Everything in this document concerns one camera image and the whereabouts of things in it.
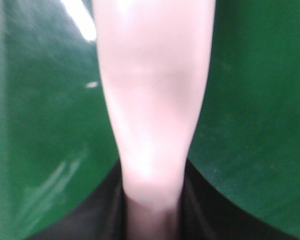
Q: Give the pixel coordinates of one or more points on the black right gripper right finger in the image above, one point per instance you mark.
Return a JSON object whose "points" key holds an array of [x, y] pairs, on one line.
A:
{"points": [[205, 213]]}

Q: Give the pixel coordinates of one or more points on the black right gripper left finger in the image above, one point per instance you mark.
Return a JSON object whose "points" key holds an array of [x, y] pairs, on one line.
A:
{"points": [[102, 215]]}

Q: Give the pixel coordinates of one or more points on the pink hand brush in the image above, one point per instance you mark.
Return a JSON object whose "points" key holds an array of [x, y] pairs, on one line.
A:
{"points": [[154, 61]]}

